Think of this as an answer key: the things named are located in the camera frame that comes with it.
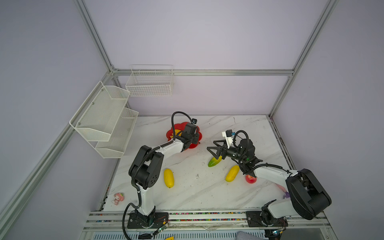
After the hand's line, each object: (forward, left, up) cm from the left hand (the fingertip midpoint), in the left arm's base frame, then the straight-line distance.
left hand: (192, 134), depth 97 cm
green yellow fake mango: (-17, -14, -6) cm, 23 cm away
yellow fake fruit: (-25, -23, -6) cm, 35 cm away
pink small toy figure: (-37, +39, -7) cm, 55 cm away
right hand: (-16, -10, +10) cm, 21 cm away
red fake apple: (-28, -33, -5) cm, 44 cm away
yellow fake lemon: (-28, +13, -6) cm, 31 cm away
